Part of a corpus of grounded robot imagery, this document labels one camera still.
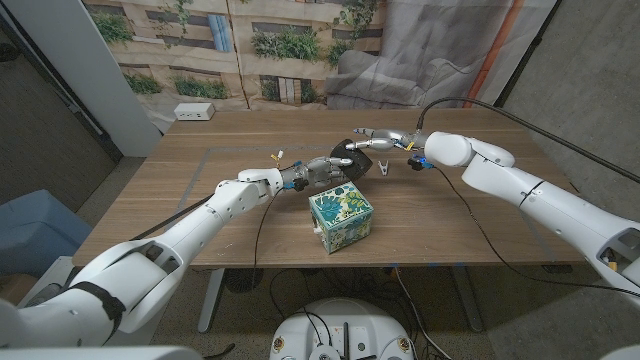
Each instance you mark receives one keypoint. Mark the printed fabric backdrop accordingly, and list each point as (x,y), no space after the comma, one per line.
(300,75)

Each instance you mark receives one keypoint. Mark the grey table leg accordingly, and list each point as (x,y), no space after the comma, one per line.
(470,305)

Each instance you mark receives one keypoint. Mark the black cylindrical speaker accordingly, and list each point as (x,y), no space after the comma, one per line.
(357,162)

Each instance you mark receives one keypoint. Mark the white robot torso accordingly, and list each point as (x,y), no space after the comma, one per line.
(345,325)

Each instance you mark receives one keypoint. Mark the floral teal tissue box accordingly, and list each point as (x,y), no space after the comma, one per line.
(340,215)

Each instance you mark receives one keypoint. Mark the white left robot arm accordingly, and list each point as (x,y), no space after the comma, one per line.
(200,225)

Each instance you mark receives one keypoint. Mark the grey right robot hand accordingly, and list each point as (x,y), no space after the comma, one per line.
(395,139)

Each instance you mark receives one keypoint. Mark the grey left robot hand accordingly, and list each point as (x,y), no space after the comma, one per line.
(315,174)

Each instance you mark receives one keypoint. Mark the white power strip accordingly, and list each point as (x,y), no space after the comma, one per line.
(194,111)

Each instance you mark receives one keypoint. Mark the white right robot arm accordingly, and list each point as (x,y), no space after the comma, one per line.
(550,205)

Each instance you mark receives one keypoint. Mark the white column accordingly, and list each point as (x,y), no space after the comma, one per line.
(90,75)

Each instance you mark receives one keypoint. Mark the round black floor base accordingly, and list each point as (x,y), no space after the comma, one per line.
(243,280)

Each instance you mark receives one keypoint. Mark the white table leg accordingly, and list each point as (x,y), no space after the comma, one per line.
(210,305)

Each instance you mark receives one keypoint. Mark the black backdrop pole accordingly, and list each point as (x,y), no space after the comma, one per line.
(526,55)

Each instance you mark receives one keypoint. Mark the white floor board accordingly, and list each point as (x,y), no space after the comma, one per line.
(50,275)

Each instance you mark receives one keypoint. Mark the white clothespin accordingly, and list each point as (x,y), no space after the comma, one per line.
(383,169)

